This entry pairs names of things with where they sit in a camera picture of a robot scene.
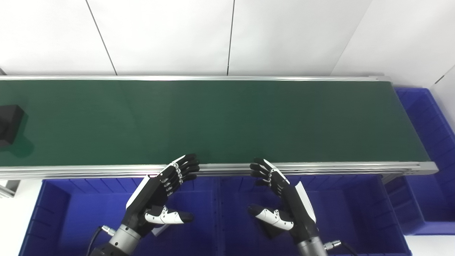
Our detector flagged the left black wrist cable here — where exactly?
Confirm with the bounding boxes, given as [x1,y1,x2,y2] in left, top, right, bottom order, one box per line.
[85,225,116,256]

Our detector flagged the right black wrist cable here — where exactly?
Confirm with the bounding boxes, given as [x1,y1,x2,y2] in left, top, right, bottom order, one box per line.
[323,240,360,256]

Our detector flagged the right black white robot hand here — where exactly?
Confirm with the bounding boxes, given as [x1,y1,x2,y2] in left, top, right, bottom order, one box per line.
[248,158,317,241]

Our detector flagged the black cylinder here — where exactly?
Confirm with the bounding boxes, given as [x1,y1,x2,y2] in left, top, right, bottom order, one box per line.
[0,105,25,147]

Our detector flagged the green conveyor belt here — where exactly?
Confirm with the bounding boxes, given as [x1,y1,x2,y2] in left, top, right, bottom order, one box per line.
[0,74,439,180]
[0,80,431,167]

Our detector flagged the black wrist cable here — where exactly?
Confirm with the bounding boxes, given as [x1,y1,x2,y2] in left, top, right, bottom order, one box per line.
[323,240,360,256]
[85,225,116,256]

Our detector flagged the blue plastic bin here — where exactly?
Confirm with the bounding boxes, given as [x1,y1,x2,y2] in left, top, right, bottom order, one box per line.
[385,87,455,235]
[217,174,413,256]
[18,176,219,256]

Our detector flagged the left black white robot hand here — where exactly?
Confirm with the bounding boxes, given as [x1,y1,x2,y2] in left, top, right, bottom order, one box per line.
[123,154,200,237]

